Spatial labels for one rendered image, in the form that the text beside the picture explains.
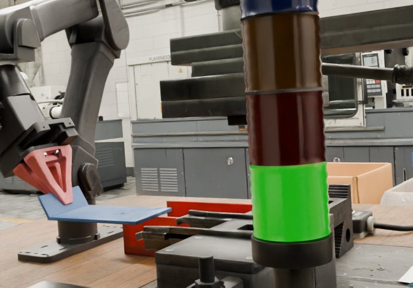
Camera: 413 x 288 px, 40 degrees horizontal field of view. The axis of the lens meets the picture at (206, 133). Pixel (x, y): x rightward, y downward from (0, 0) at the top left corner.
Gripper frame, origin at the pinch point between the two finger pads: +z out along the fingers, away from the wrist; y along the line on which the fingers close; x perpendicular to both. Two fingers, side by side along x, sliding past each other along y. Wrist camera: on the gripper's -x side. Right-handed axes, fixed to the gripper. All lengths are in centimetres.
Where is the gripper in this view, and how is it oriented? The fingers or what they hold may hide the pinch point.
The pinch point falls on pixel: (64, 199)
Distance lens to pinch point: 76.4
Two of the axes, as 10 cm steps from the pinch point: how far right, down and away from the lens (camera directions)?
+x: 5.1, -1.2, 8.5
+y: 6.9, -5.3, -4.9
